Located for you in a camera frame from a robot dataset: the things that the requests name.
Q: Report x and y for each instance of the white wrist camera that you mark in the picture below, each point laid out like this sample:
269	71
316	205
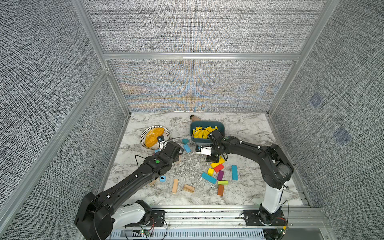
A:
204	150
161	141

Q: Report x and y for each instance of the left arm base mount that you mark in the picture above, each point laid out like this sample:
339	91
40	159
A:
140	214

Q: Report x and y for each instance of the teal flat block front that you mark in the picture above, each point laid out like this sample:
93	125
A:
209	178

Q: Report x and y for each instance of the orange brown block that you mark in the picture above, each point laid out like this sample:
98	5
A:
221	190

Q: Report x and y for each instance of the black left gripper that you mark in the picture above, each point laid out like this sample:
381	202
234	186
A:
177	158

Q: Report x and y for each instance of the light blue flat block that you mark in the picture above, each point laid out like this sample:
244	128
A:
187	148

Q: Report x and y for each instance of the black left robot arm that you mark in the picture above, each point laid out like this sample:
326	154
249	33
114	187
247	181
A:
94	218

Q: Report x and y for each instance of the natural wood block front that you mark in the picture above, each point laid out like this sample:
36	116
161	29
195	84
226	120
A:
175	186

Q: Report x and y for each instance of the yellow block by red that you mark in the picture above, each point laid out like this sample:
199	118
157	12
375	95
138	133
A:
221	161

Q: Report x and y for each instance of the orange sesame bread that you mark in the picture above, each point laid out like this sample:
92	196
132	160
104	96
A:
151	137

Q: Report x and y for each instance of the natural wood arch block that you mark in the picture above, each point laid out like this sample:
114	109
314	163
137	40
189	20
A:
189	188

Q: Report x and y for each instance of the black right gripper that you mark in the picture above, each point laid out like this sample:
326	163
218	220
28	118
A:
212	159

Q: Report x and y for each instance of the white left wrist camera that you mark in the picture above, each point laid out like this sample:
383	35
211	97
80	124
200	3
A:
161	141

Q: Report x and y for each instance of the teal plastic bin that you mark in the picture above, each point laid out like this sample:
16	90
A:
204	124

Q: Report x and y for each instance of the teal long block right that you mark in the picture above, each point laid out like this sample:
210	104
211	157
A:
234	172

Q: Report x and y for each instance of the red block lower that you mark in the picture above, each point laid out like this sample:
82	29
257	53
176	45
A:
218	168

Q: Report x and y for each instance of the spice jar with black cap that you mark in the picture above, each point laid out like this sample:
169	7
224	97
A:
194	118

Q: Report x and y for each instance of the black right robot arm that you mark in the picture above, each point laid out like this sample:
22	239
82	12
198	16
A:
275	167

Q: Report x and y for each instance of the patterned white plate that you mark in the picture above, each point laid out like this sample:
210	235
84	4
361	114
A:
166	135

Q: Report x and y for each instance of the purple block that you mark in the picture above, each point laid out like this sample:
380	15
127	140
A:
220	175

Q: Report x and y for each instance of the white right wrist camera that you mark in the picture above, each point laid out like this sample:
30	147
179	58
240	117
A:
204	150

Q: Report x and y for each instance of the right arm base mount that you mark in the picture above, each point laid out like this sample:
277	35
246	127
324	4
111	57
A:
263	218

